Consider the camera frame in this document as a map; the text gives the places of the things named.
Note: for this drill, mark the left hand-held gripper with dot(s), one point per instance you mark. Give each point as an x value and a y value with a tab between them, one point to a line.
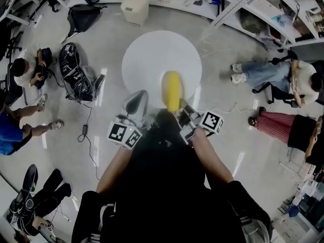
121	134

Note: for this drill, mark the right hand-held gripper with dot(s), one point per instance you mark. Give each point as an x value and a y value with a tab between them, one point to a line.
211	123

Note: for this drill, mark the yellow corn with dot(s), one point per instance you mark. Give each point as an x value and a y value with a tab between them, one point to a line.
172	90

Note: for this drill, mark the white oval plate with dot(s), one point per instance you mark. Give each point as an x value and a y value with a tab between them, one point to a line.
163	92

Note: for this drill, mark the person's left forearm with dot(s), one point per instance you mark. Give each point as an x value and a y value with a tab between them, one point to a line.
114	171

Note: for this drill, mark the person's right forearm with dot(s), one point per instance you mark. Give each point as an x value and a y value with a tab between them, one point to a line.
210	158

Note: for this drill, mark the round white table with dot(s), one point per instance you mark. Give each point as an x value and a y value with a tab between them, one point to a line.
157	57

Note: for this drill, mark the black open equipment case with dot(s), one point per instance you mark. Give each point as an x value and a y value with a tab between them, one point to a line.
73	72

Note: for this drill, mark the black office chair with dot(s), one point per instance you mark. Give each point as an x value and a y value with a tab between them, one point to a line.
10	39
278	95

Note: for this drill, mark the beige lidded trash bin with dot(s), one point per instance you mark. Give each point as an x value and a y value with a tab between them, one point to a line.
134	6

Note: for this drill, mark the black backpack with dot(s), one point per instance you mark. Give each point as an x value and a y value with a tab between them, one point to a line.
84	18

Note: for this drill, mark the person's black shirt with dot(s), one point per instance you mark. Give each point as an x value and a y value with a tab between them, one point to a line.
243	199

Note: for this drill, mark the white metal shelving unit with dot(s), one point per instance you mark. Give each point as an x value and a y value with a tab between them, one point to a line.
177	6
278	26

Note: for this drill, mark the dark green bag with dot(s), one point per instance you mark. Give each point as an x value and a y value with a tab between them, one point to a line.
250	20

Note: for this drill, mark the blue box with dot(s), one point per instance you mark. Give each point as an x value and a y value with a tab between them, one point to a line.
215	0

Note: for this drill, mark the white power strip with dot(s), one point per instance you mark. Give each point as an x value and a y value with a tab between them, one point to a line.
37	19

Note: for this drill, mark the white perforated basket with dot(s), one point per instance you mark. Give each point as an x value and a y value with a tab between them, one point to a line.
265	2

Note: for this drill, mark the blue plastic stool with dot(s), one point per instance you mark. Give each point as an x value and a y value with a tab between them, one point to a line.
293	211

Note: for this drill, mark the white desk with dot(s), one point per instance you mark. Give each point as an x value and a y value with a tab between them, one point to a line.
12	11

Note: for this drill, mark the metal frame chair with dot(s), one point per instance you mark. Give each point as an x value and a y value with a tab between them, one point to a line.
25	95

